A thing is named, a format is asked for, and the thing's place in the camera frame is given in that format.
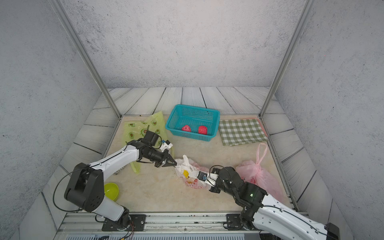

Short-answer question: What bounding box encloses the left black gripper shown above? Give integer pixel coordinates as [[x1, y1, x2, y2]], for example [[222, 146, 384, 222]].
[[144, 148, 179, 168]]

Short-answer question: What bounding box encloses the white plastic bag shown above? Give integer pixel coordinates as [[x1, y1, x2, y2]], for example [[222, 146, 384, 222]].
[[175, 155, 211, 190]]

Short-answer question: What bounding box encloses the red apple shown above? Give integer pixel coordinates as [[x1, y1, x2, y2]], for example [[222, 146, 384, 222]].
[[198, 126, 208, 135], [182, 125, 192, 132]]

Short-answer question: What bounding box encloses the yellow-green avocado plastic bag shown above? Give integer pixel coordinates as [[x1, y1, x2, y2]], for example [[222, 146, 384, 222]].
[[122, 112, 174, 173]]

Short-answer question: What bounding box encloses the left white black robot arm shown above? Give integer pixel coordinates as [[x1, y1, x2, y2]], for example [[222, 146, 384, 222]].
[[64, 131, 177, 227]]

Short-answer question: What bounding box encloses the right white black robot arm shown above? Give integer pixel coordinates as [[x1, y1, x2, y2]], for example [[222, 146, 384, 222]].
[[206, 165, 341, 240]]

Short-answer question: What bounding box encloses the pink strawberry plastic bag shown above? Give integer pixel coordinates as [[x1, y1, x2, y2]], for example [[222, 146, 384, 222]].
[[236, 143, 284, 202]]

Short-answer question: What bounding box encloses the teal plastic basket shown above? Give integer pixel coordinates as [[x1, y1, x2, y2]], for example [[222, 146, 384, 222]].
[[166, 105, 220, 142]]

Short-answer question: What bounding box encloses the green checkered cloth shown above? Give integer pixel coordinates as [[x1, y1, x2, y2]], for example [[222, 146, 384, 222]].
[[219, 118, 268, 147]]

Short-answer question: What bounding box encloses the lime green plastic cup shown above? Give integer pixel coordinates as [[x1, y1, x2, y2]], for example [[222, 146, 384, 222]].
[[104, 183, 120, 202]]

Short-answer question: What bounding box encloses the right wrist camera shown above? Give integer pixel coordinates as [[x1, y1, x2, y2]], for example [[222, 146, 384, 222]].
[[197, 171, 219, 186]]

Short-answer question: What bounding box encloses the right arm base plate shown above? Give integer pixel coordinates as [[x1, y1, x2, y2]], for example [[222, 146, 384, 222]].
[[223, 214, 248, 231]]

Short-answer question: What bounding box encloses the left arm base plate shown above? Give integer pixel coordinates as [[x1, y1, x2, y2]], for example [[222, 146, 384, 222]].
[[102, 214, 147, 232]]

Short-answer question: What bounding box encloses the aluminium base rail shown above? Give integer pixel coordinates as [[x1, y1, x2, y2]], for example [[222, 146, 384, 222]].
[[54, 212, 279, 240]]

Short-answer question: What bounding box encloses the right aluminium frame post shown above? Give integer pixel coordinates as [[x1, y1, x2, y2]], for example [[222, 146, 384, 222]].
[[259, 0, 315, 119]]

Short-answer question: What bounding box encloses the aluminium frame post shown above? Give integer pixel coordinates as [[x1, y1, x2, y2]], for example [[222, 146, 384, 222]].
[[259, 0, 315, 119], [49, 0, 122, 120]]

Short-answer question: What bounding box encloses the left aluminium frame post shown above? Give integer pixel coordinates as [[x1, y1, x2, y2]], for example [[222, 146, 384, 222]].
[[49, 0, 122, 120]]

